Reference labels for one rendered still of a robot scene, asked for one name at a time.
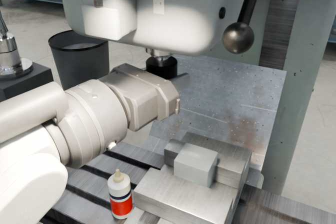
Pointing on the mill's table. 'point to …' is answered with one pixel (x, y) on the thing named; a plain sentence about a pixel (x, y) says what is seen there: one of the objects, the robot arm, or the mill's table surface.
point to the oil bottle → (120, 195)
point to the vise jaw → (181, 199)
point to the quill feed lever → (244, 20)
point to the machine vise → (246, 155)
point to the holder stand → (23, 79)
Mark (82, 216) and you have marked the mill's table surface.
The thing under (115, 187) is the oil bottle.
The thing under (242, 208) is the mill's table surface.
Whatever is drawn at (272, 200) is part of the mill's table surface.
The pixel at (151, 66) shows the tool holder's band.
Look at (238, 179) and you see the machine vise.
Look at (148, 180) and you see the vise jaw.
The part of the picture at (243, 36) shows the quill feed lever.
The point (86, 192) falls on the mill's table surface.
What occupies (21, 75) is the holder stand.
